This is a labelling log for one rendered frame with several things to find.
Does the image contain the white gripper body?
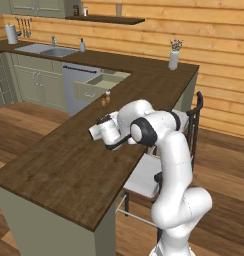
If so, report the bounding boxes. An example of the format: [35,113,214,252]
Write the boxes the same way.
[88,120,122,145]

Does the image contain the open green drawer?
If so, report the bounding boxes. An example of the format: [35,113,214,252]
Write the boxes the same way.
[73,72,132,104]

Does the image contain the green counter base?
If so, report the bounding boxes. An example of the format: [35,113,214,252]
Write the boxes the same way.
[0,183,123,256]

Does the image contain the grey dishwasher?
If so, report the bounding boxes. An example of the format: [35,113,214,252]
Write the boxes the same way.
[61,62,102,117]

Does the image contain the black stool with white seat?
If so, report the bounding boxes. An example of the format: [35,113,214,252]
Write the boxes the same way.
[116,91,205,243]

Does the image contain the green base cabinets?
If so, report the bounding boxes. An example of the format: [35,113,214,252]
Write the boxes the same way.
[9,52,68,113]

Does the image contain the white soap dispenser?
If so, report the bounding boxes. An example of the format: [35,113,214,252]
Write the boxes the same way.
[79,37,87,53]

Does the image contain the white vase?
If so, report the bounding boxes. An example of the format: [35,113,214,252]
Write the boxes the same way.
[167,49,180,72]

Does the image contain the steel sink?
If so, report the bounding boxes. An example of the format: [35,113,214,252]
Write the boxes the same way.
[13,42,80,59]

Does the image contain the silver tap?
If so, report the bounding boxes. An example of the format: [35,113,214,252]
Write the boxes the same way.
[50,34,59,48]

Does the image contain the purple dried flowers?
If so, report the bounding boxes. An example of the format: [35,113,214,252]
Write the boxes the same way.
[169,38,184,52]

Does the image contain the green tall cabinet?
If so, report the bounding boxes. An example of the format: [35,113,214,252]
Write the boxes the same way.
[0,52,16,112]

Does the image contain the white paper towel roll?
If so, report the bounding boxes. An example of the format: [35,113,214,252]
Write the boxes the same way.
[4,22,23,46]

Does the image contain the dark wooden wall shelf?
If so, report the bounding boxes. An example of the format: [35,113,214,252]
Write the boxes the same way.
[64,3,146,26]

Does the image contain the rail with hanging utensils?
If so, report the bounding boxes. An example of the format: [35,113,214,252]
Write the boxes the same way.
[14,16,33,39]

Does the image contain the green wall cabinets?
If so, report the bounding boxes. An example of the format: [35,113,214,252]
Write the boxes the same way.
[8,0,84,20]

